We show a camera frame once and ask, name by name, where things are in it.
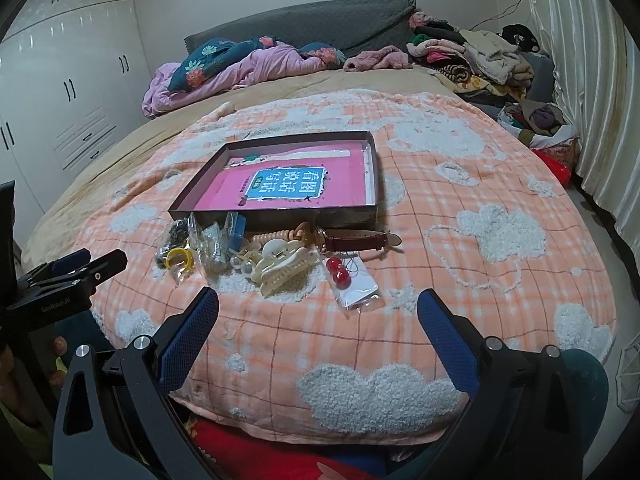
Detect blue small packet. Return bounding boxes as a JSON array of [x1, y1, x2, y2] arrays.
[[224, 211, 246, 252]]

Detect bag of clothes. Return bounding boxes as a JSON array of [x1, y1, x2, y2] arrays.
[[497, 100, 579, 167]]

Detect silver jewelry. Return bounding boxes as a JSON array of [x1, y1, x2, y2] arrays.
[[188, 212, 228, 278]]

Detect peach beaded bracelet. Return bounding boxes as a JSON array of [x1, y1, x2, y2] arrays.
[[249, 221, 317, 250]]

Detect red plastic object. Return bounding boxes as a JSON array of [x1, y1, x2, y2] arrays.
[[533, 150, 572, 188]]

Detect orange plaid cloud blanket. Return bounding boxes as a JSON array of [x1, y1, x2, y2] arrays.
[[77, 89, 616, 445]]

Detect large white hair claw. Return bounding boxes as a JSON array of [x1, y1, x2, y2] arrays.
[[250, 238, 319, 297]]

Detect white wardrobe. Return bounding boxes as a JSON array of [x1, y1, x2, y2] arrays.
[[1, 0, 150, 248]]

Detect person's left hand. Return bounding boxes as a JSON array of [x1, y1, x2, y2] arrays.
[[49, 336, 67, 388]]

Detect pink fuzzy garment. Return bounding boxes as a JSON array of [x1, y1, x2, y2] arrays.
[[343, 46, 412, 72]]

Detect dark shallow cardboard box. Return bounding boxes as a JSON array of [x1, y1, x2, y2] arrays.
[[168, 131, 378, 232]]

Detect red cherry earrings card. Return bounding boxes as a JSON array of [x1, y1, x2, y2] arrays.
[[323, 252, 384, 312]]

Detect white striped curtain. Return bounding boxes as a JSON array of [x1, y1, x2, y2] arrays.
[[529, 0, 639, 252]]

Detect grey padded headboard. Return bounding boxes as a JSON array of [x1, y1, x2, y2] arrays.
[[184, 0, 416, 58]]

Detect black bag by curtain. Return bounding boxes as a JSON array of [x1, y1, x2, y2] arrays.
[[500, 24, 540, 53]]

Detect purple floral duvet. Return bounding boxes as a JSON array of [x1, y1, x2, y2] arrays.
[[141, 36, 346, 118]]

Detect yellow rings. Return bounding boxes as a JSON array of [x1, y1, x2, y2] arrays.
[[162, 244, 198, 287]]

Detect beige bed sheet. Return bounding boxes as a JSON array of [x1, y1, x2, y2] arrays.
[[21, 67, 453, 271]]

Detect black beads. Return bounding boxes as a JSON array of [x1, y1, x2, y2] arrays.
[[155, 219, 189, 269]]

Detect pile of folded clothes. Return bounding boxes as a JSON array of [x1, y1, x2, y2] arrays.
[[407, 11, 540, 104]]

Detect translucent small hair claw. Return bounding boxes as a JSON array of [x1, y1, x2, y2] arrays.
[[230, 240, 262, 278]]

